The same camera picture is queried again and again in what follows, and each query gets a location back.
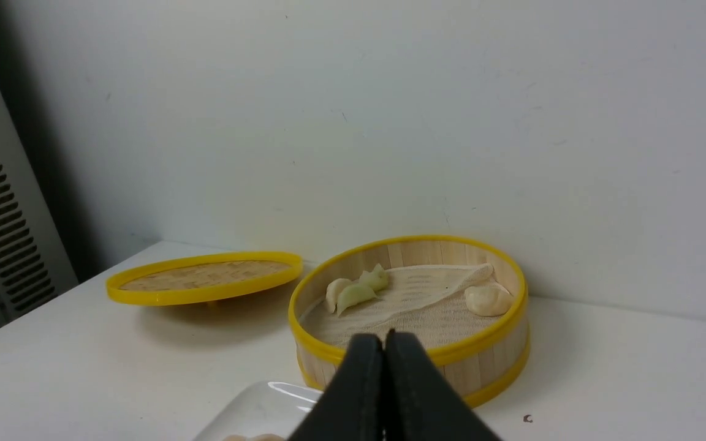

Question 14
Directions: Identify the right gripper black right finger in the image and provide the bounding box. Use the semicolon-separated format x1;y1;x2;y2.
384;330;501;440

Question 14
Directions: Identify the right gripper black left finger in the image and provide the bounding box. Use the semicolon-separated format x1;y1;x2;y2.
289;333;384;440

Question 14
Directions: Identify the white dumpling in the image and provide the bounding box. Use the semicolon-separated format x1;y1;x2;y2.
324;278;353;313

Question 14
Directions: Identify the white dumpling steamer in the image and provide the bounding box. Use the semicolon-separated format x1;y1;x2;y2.
463;282;514;317

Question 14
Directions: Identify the pale green dumpling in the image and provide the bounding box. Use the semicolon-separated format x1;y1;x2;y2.
358;263;389;293

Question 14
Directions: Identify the white square plate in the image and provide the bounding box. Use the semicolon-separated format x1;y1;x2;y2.
194;382;322;440

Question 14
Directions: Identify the white steamer liner cloth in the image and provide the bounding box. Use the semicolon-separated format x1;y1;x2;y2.
300;263;515;349

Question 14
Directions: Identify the woven bamboo steamer lid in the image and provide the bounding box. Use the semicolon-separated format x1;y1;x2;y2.
106;252;303;307

